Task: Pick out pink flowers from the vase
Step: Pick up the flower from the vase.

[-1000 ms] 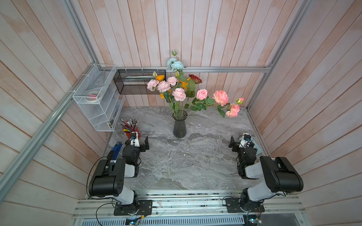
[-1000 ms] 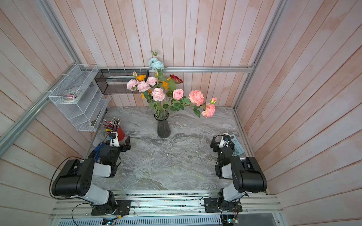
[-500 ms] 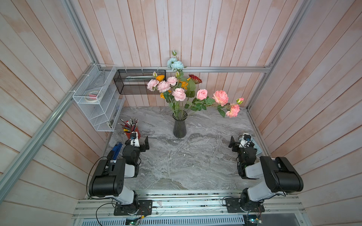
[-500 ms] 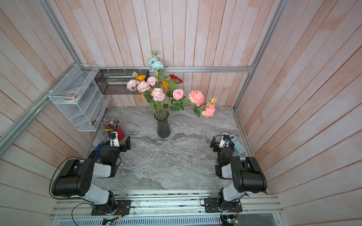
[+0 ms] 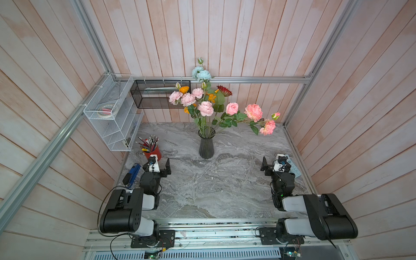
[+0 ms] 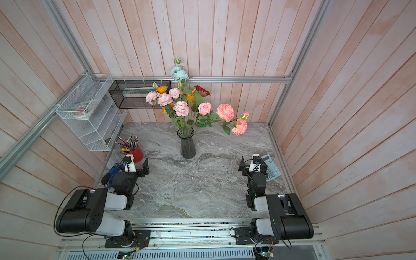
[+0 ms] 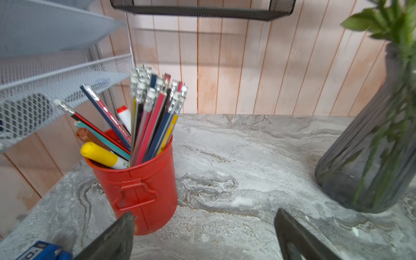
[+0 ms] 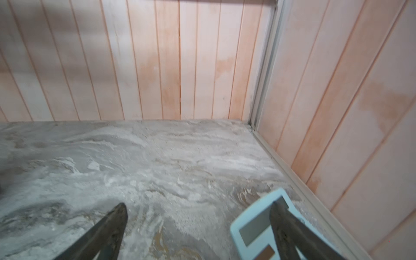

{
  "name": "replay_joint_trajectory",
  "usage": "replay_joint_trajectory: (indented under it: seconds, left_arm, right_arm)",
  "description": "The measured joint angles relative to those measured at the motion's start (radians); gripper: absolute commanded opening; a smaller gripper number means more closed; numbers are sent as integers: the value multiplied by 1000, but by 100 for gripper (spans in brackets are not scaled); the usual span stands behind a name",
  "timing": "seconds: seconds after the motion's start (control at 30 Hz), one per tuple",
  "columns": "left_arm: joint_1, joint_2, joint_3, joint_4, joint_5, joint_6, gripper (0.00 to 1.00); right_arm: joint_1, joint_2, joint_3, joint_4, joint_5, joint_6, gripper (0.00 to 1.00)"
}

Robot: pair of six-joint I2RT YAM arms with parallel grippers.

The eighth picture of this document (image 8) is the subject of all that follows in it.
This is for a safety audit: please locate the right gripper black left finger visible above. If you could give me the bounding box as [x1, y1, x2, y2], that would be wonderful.
[56, 203, 128, 260]

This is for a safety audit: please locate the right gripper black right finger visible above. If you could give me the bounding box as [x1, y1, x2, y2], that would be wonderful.
[269, 197, 344, 260]

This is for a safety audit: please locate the light blue calculator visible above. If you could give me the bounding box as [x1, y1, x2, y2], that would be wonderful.
[230, 188, 336, 260]

